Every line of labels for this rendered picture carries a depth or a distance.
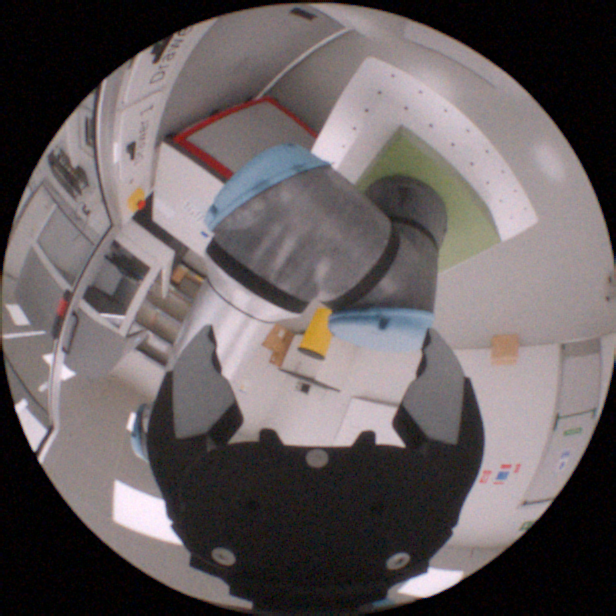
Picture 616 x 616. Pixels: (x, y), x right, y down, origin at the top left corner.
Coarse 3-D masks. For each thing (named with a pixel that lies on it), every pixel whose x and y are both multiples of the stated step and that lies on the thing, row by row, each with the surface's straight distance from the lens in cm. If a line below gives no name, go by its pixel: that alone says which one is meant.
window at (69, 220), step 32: (64, 128) 49; (64, 160) 53; (32, 192) 51; (64, 192) 58; (96, 192) 70; (32, 224) 55; (64, 224) 65; (96, 224) 82; (32, 256) 60; (64, 256) 74; (32, 288) 67; (64, 288) 84; (32, 320) 73; (32, 352) 80; (32, 384) 88; (32, 416) 94
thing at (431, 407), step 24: (432, 336) 12; (432, 360) 10; (456, 360) 11; (432, 384) 9; (456, 384) 10; (408, 408) 8; (432, 408) 8; (456, 408) 9; (408, 432) 8; (432, 432) 8; (456, 432) 8
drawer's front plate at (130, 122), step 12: (156, 96) 59; (132, 108) 55; (144, 108) 58; (156, 108) 62; (120, 120) 57; (132, 120) 58; (144, 120) 62; (120, 132) 58; (132, 132) 61; (144, 132) 66; (120, 144) 61; (120, 156) 64; (144, 156) 75; (120, 168) 68; (132, 168) 73
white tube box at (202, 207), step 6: (192, 198) 78; (198, 198) 79; (186, 204) 81; (192, 204) 78; (198, 204) 78; (204, 204) 79; (186, 210) 84; (192, 210) 81; (198, 210) 78; (204, 210) 78; (192, 216) 84; (198, 216) 81; (204, 216) 79; (198, 222) 84; (204, 222) 81
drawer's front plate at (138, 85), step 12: (180, 36) 51; (192, 36) 53; (168, 48) 51; (180, 48) 53; (144, 60) 48; (132, 72) 50; (144, 72) 50; (156, 72) 53; (168, 72) 56; (132, 84) 50; (144, 84) 53; (156, 84) 56; (132, 96) 52
